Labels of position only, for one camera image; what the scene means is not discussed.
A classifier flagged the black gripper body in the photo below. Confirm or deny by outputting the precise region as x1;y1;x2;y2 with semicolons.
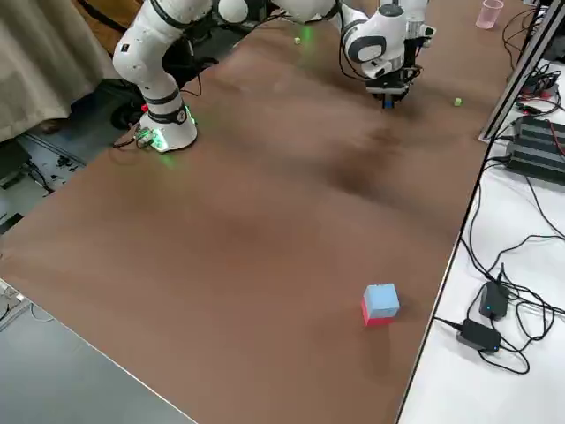
365;65;423;102

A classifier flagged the large light blue cube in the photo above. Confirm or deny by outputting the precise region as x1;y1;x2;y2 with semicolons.
364;282;401;320

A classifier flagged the large red cube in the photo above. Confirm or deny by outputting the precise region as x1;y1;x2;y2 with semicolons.
361;296;396;329

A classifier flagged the pink mesh cup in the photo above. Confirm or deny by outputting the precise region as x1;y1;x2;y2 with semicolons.
477;0;505;30

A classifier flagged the black ribbed power supply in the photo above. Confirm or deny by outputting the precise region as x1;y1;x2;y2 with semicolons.
514;115;565;147
505;140;565;180

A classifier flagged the black power adapter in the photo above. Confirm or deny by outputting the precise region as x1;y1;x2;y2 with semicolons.
478;281;509;322
456;318;503;353

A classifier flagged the beige curtain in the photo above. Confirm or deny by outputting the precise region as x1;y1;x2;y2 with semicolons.
0;0;114;145

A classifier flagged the aluminium camera post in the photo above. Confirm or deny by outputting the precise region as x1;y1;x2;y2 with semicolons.
478;0;560;143

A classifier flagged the hub with plugged cables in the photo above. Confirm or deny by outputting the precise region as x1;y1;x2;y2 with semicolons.
520;70;562;111

